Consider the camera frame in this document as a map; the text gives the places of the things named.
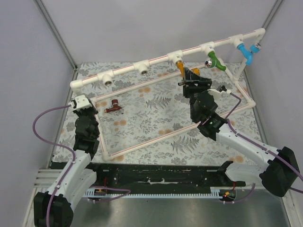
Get aluminium frame profile left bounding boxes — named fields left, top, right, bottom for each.
left=33, top=0, right=78, bottom=70

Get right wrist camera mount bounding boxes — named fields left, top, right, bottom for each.
left=207, top=86, right=231, bottom=99

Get brown water faucet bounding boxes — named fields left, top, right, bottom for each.
left=104, top=99, right=124, bottom=114

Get orange water faucet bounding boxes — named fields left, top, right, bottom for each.
left=176, top=61, right=200, bottom=86

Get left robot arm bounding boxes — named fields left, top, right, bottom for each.
left=34, top=95, right=100, bottom=227

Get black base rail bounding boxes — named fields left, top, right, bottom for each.
left=87, top=163, right=246, bottom=191

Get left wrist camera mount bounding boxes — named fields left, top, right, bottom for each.
left=68, top=95, right=93, bottom=111

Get aluminium frame profile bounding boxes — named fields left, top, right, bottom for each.
left=33, top=0, right=78, bottom=70
left=261, top=0, right=285, bottom=29

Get blue water faucet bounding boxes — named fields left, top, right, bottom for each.
left=237, top=43, right=261, bottom=65

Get white slotted cable duct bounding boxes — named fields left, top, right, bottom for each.
left=82, top=187, right=223, bottom=199

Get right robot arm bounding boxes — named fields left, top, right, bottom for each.
left=178, top=67, right=303, bottom=197

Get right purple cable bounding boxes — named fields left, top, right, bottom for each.
left=201, top=92, right=303, bottom=203

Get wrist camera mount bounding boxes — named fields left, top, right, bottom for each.
left=68, top=95, right=93, bottom=111
left=207, top=86, right=231, bottom=99

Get aluminium frame profile right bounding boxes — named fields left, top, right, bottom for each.
left=261, top=0, right=285, bottom=29

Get white PVC pipe frame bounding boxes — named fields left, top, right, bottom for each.
left=70, top=28, right=266, bottom=161

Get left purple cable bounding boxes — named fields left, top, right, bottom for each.
left=32, top=105, right=131, bottom=227

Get green water faucet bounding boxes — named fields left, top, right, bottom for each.
left=205, top=51, right=226, bottom=71

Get purple cable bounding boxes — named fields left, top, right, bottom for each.
left=201, top=92, right=303, bottom=203
left=32, top=105, right=131, bottom=227

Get floral patterned table mat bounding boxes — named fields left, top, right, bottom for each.
left=58, top=62, right=261, bottom=166

